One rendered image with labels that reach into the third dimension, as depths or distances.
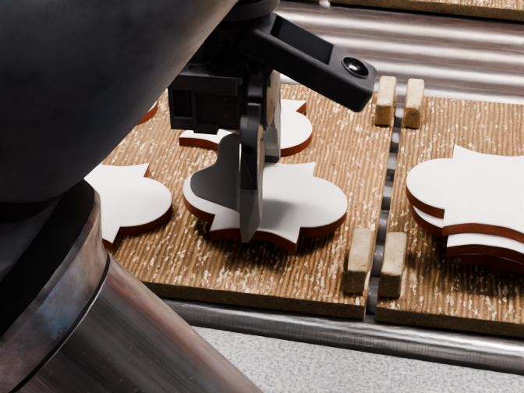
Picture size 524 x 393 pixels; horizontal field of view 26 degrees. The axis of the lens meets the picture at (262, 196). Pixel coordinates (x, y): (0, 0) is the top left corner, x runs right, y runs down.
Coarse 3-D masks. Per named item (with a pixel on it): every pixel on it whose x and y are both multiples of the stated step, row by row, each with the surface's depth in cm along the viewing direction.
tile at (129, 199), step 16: (96, 176) 106; (112, 176) 106; (128, 176) 106; (144, 176) 106; (112, 192) 104; (128, 192) 104; (144, 192) 104; (160, 192) 104; (112, 208) 102; (128, 208) 102; (144, 208) 102; (160, 208) 102; (112, 224) 100; (128, 224) 100; (144, 224) 100; (160, 224) 101; (112, 240) 98
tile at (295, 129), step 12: (288, 108) 116; (300, 108) 116; (288, 120) 114; (300, 120) 114; (192, 132) 112; (228, 132) 112; (288, 132) 112; (300, 132) 112; (180, 144) 112; (192, 144) 112; (204, 144) 112; (216, 144) 111; (240, 144) 110; (288, 144) 110; (300, 144) 111
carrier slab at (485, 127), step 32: (416, 128) 115; (448, 128) 115; (480, 128) 115; (512, 128) 115; (416, 160) 110; (416, 224) 102; (416, 256) 98; (416, 288) 94; (448, 288) 94; (480, 288) 94; (512, 288) 94; (384, 320) 93; (416, 320) 92; (448, 320) 92; (480, 320) 91; (512, 320) 91
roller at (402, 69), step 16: (384, 64) 129; (400, 64) 129; (416, 64) 129; (432, 64) 129; (448, 64) 129; (432, 80) 128; (448, 80) 128; (464, 80) 128; (480, 80) 127; (496, 80) 127; (512, 80) 127
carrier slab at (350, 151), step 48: (288, 96) 120; (144, 144) 112; (336, 144) 112; (384, 144) 112; (144, 240) 100; (192, 240) 100; (240, 240) 100; (336, 240) 100; (192, 288) 95; (240, 288) 94; (288, 288) 94; (336, 288) 94
